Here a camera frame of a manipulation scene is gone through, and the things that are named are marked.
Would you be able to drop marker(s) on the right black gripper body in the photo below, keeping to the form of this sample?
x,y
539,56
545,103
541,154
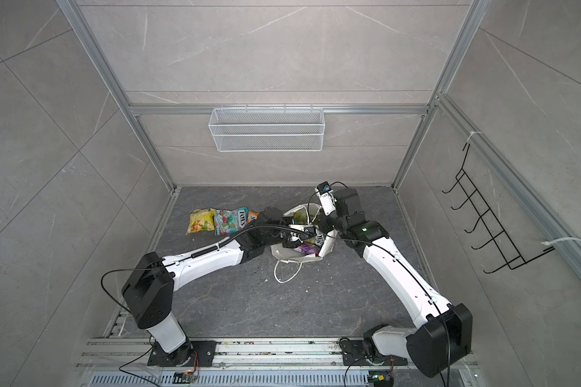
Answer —
x,y
332,222

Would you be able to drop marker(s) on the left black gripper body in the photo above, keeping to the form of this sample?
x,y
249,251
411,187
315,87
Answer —
x,y
288,241

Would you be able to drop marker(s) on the white printed paper bag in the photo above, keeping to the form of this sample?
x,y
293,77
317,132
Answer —
x,y
286,254

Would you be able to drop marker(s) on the purple Fox's berries candy bag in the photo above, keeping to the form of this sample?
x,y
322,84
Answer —
x,y
307,249

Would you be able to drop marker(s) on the pink Fox's fruit candy bag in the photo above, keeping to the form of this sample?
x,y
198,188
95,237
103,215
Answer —
x,y
252,216

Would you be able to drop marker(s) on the green Fox's mint candy bag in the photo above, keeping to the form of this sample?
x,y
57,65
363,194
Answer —
x,y
228,222

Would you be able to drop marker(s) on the yellow chips snack bag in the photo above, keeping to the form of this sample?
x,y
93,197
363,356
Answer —
x,y
201,220

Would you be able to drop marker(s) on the green yellow Fox's candy bag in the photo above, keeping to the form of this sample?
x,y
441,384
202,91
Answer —
x,y
301,217

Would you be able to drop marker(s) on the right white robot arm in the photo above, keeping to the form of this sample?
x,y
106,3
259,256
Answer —
x,y
443,330

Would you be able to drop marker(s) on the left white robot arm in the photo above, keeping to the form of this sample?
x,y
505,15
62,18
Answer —
x,y
149,290

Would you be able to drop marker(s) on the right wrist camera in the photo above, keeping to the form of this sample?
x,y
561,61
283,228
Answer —
x,y
327,200

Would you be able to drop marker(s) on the white wire mesh basket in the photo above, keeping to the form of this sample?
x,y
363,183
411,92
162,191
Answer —
x,y
275,129

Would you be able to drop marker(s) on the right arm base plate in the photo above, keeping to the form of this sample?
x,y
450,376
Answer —
x,y
364,353

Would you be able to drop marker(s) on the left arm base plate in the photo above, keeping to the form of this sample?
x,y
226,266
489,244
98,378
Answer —
x,y
181,353

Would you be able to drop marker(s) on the black wire hook rack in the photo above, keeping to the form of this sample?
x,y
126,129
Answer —
x,y
510,256

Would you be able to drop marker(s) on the aluminium mounting rail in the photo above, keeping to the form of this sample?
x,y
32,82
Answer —
x,y
260,362

